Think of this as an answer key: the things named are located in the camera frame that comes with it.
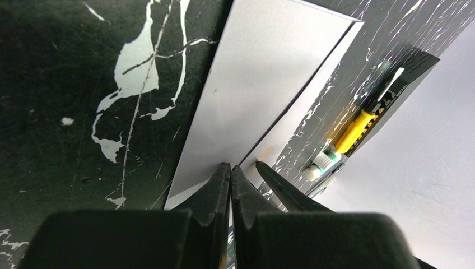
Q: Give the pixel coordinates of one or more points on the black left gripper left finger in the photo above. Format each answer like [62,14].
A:
[191,235]

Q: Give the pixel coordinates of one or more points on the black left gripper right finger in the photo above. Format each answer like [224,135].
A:
[267,237]

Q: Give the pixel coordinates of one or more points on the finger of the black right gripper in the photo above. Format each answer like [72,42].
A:
[292,198]

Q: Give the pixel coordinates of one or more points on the green white glue stick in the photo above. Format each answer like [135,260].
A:
[321,164]

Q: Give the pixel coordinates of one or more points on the black flat box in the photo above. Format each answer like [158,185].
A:
[417,67]

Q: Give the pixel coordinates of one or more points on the yellow handled screwdriver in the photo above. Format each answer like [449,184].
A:
[368,113]

